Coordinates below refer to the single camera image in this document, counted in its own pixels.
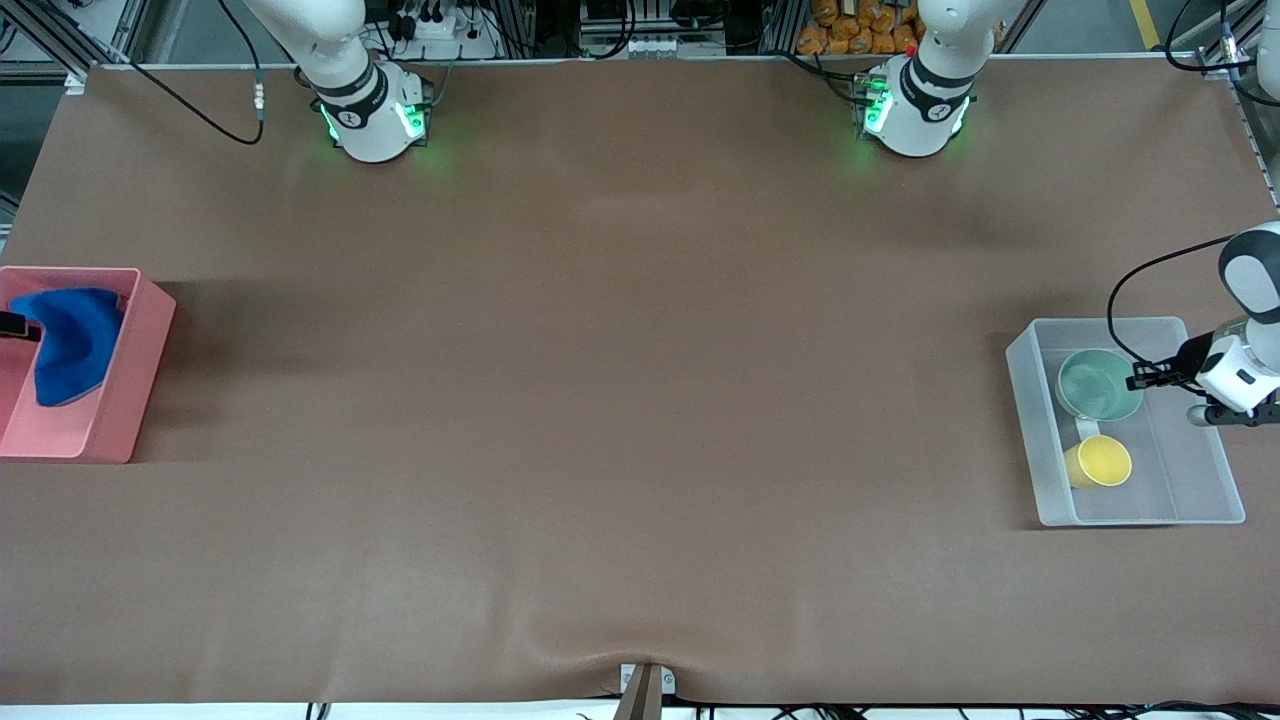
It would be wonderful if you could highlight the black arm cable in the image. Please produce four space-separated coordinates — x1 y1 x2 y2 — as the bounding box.
1106 233 1241 369
130 0 267 146

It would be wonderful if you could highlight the yellow cup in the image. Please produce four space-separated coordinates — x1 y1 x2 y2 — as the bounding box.
1063 434 1134 490

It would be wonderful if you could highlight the pale green bowl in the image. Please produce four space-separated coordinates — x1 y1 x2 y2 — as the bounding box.
1056 348 1145 422

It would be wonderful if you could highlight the brown table cover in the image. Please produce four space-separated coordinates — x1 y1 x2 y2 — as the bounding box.
0 55 1280 706

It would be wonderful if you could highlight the clear plastic bin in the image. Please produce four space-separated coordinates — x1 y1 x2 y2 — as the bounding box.
1005 317 1247 528

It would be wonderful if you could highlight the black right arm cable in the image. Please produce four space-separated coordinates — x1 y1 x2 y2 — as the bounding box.
130 0 267 146

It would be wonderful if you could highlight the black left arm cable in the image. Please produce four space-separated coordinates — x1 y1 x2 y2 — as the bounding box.
1106 233 1241 369

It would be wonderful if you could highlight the aluminium frame profile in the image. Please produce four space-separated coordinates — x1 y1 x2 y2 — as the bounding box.
1198 0 1263 79
0 0 151 81

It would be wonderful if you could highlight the blue cloth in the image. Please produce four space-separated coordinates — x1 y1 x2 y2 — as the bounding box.
8 288 126 408

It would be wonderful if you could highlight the orange snack packet pile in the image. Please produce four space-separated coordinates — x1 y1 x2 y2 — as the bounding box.
797 0 926 56

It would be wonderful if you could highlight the metal table clamp bracket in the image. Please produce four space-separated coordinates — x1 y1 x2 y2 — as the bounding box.
618 662 677 720

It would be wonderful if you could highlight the pink plastic bin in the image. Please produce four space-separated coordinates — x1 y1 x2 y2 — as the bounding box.
0 266 177 464

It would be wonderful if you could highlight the white power strip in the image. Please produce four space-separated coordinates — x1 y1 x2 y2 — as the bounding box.
385 8 503 61

